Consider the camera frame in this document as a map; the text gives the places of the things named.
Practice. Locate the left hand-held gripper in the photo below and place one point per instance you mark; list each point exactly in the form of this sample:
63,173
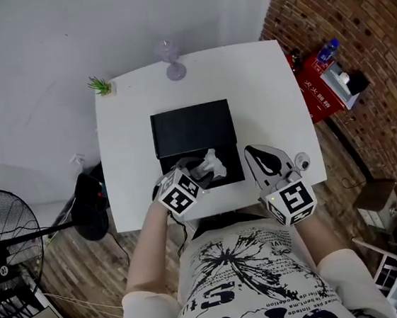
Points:
179,197

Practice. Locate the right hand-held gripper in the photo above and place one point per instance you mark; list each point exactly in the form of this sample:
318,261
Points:
292,201

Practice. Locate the white paper item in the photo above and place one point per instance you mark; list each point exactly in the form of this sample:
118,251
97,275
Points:
210,165

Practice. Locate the black box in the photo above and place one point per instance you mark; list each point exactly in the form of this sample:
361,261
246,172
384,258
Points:
193,128

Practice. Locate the person's left forearm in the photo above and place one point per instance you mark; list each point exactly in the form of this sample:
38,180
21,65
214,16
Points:
148,246

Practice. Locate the person's right forearm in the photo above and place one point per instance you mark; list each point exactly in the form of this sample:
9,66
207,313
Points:
318,241

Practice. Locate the red fire equipment box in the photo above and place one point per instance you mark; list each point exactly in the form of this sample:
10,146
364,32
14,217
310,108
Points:
313,91

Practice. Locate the white tissue box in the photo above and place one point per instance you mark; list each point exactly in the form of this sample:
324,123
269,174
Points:
337,83

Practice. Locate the purple glass candlestick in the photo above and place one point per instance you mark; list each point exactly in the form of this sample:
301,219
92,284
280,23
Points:
173,70

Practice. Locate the small black pouch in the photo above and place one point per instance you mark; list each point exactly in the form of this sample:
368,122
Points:
358,83

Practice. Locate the person's white printed shirt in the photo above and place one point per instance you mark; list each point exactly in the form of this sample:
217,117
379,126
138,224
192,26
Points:
248,284

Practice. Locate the blue water bottle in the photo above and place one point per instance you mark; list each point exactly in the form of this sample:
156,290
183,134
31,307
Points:
327,50

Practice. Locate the small green potted plant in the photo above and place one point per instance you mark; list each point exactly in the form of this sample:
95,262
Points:
100,85

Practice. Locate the white metal rack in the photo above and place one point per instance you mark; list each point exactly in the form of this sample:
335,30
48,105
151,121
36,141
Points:
385,269

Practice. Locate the black standing fan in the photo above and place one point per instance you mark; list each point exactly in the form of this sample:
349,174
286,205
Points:
10,226

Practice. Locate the small round fisheye camera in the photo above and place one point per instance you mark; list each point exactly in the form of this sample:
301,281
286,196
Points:
303,162

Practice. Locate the white wall socket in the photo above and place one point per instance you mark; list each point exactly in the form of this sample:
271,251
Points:
77,160

